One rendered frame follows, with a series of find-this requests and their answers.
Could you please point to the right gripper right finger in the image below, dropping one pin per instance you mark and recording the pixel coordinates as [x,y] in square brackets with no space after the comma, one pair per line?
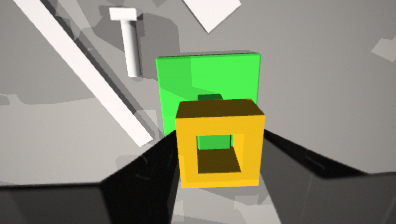
[308,188]

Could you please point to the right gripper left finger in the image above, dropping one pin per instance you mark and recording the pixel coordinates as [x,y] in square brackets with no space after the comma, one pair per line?
[142,192]

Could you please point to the white flat bar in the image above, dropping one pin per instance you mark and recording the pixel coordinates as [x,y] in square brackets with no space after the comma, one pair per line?
[62,38]

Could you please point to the white square plate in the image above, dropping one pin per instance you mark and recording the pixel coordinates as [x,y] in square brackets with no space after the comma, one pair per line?
[211,12]

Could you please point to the green flat plate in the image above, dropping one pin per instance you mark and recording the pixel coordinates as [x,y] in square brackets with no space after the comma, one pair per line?
[206,77]

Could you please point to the yellow square nut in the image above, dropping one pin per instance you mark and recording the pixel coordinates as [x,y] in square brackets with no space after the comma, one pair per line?
[236,166]

